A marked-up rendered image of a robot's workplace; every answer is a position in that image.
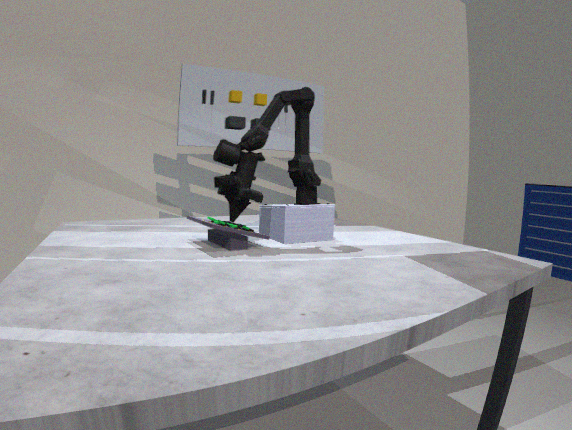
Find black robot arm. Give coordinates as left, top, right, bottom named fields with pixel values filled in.
left=213, top=87, right=322, bottom=205

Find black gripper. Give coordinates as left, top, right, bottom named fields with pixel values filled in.
left=217, top=169, right=263, bottom=222

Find grey switch panel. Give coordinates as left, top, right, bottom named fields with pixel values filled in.
left=186, top=215, right=270, bottom=251

